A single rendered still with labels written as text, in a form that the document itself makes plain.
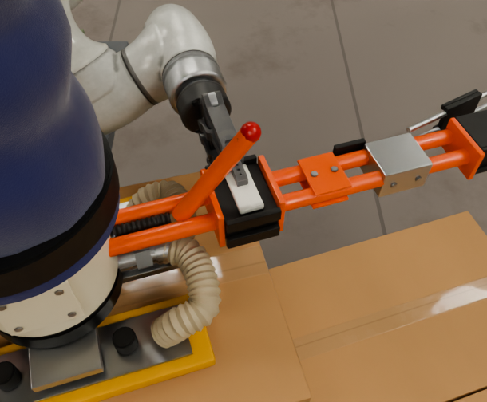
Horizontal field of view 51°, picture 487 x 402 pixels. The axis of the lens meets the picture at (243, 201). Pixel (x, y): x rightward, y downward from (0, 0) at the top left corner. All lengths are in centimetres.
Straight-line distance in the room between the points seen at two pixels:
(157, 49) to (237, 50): 193
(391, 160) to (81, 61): 48
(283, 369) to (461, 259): 74
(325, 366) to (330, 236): 90
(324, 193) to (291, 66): 202
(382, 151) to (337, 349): 56
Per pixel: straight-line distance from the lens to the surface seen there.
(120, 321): 69
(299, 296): 119
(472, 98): 81
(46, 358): 67
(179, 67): 78
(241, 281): 74
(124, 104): 84
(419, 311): 123
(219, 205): 60
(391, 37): 294
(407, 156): 71
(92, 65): 84
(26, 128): 40
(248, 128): 55
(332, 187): 65
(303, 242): 192
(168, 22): 85
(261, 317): 71
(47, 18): 41
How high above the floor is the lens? 159
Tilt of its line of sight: 52 degrees down
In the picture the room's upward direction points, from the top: straight up
